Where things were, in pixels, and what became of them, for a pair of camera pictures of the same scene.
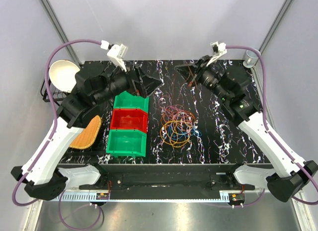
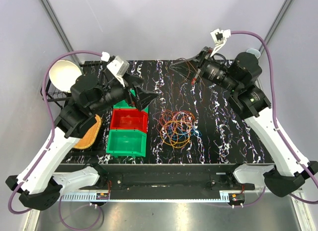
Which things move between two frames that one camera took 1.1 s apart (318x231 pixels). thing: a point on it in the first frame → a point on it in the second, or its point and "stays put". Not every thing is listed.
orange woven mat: [87, 137] stays put
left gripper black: [137, 78] → [142, 99]
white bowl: [62, 74] stays put
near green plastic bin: [127, 142] stays put
